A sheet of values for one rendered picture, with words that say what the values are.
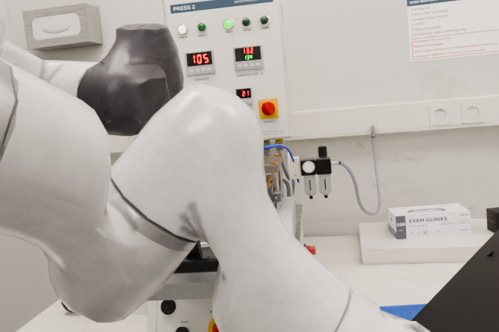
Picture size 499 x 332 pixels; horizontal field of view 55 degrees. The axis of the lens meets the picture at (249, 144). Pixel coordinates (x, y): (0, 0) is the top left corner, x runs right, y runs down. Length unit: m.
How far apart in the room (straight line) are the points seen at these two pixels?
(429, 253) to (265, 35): 0.78
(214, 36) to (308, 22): 0.48
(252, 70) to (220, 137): 0.96
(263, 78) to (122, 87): 0.79
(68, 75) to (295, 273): 0.39
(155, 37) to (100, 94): 0.12
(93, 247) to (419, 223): 1.31
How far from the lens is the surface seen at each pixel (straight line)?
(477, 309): 0.60
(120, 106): 0.61
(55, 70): 0.70
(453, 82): 1.79
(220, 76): 1.38
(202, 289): 0.86
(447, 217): 1.62
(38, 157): 0.33
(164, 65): 0.68
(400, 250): 1.52
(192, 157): 0.41
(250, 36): 1.38
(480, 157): 1.83
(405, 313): 1.23
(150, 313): 1.15
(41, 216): 0.35
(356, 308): 0.46
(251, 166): 0.43
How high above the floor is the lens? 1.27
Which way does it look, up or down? 5 degrees down
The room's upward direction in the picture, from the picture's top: 5 degrees counter-clockwise
